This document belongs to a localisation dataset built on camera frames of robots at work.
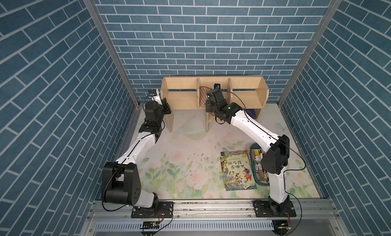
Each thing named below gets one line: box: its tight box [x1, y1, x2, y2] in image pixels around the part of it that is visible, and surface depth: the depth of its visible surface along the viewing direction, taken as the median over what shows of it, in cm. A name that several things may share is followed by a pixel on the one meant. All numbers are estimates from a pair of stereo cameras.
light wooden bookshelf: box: [160, 75, 270, 133], surface depth 89 cm
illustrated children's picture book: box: [219, 150, 258, 192], surface depth 87 cm
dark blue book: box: [244, 108, 257, 120], surface depth 98 cm
